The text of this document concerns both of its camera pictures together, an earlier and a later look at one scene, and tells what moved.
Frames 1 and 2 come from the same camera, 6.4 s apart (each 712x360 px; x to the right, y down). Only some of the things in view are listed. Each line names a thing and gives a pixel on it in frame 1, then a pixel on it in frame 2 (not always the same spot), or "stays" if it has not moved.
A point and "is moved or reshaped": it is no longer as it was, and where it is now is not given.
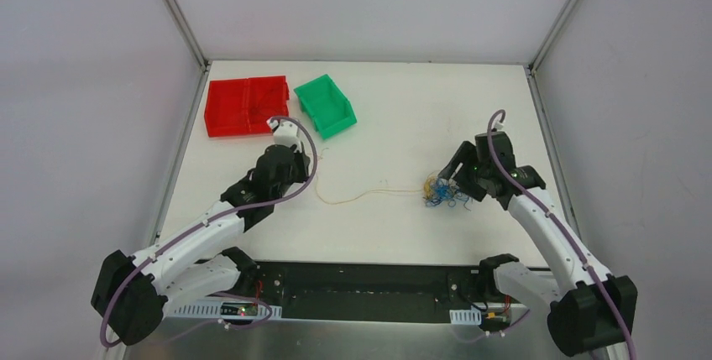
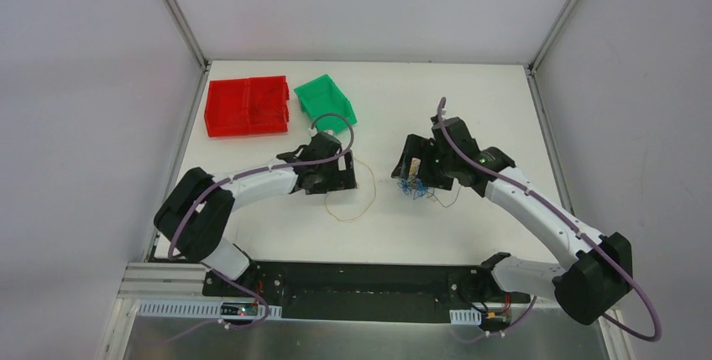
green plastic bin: (327, 105) stays
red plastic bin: (242, 106) stays
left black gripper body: (290, 159) → (340, 174)
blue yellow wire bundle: (438, 190) is moved or reshaped
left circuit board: (239, 309) stays
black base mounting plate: (373, 290) stays
